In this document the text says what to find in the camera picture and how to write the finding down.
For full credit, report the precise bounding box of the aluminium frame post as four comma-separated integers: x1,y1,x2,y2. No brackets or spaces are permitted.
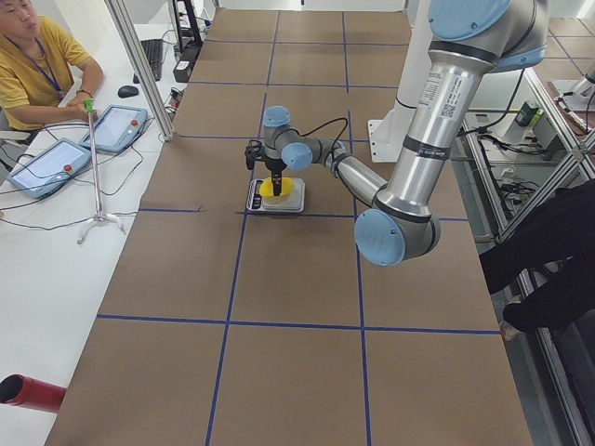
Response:
104,0,174,141

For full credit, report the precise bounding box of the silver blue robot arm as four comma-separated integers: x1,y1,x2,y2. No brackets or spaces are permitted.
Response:
260,1,549,266

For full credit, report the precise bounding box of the far blue teach pendant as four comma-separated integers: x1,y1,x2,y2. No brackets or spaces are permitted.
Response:
93,104,148,153

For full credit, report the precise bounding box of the yellow mango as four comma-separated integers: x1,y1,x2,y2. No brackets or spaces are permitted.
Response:
259,177,295,198

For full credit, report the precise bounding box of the black cloth cover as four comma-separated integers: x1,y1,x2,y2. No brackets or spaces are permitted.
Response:
480,179,594,339

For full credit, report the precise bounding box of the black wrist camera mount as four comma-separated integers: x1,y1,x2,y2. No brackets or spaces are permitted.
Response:
245,139,264,171

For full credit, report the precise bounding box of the blue teach pendant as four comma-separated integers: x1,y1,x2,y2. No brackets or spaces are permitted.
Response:
7,138,91,199
93,104,148,153

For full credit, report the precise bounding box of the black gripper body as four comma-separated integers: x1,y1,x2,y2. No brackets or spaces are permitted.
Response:
264,158,284,177

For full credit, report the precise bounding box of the black keyboard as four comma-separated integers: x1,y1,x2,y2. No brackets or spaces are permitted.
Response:
140,39,164,81

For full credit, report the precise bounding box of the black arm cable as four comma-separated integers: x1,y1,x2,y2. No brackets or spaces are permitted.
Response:
299,116,350,159

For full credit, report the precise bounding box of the black computer box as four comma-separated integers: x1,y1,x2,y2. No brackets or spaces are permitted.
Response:
173,60,193,84

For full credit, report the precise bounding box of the black computer mouse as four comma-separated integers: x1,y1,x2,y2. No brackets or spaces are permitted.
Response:
117,85,139,98

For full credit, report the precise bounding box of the red cylinder tube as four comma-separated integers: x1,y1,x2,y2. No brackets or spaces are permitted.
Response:
1,374,66,413

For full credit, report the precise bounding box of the near blue teach pendant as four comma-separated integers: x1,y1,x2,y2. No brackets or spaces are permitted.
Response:
7,138,91,199

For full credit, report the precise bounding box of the person in yellow shirt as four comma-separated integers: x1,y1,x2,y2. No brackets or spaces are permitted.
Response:
1,1,103,132

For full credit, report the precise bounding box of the silver digital kitchen scale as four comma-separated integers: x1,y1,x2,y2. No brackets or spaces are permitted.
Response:
245,177,305,214

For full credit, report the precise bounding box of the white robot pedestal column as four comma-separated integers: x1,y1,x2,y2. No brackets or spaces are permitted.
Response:
368,0,433,163

